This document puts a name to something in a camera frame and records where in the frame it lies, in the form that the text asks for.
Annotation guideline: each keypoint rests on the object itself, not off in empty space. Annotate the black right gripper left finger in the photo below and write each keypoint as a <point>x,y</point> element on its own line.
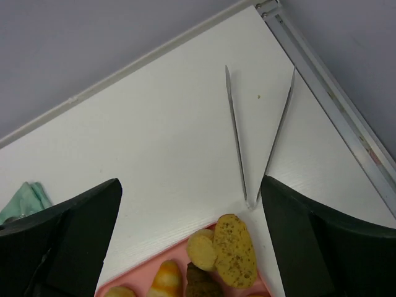
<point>60,251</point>

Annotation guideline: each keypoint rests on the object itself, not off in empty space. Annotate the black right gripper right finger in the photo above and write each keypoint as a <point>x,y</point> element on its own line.
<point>323,252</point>

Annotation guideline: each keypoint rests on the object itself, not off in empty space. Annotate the silver metal tongs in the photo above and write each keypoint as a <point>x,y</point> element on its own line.
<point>250,201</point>

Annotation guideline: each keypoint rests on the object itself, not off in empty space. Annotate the golden bread roll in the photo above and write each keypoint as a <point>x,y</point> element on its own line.
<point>120,291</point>

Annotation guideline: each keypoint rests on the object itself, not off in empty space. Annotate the orange striped bread roll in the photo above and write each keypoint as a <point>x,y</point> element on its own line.
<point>168,281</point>

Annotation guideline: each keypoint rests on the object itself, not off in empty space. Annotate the small round yellow bread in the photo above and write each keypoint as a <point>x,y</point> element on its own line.
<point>200,250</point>

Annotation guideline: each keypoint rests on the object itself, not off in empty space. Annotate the dark brown bread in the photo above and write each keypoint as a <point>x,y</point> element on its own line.
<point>201,284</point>

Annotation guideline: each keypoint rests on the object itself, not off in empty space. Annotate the green cloth placemat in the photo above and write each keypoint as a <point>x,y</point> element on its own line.
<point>29,199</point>

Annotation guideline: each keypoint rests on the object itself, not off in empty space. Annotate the pink plastic tray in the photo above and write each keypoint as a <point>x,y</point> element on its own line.
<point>140,278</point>

